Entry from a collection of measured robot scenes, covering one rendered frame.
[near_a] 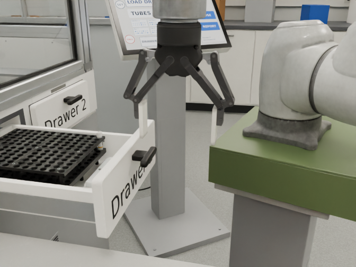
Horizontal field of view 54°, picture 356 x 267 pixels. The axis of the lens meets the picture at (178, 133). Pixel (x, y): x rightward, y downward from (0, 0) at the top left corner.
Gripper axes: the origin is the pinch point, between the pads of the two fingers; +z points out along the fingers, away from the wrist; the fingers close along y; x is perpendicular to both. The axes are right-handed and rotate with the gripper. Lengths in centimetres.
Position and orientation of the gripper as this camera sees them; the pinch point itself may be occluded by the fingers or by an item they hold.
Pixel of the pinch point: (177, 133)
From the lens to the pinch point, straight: 65.7
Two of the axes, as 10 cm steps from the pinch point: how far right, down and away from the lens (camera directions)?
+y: -9.8, -0.9, 2.0
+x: -2.2, 3.6, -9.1
